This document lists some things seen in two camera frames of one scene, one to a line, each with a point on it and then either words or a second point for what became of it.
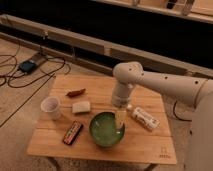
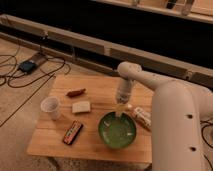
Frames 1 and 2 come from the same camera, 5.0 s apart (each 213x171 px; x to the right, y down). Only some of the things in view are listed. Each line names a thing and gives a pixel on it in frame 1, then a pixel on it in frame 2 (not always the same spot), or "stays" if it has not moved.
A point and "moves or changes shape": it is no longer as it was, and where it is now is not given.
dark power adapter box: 27,66 stays
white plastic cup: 52,106 stays
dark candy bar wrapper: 73,132 stays
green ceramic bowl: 103,130 moves or changes shape
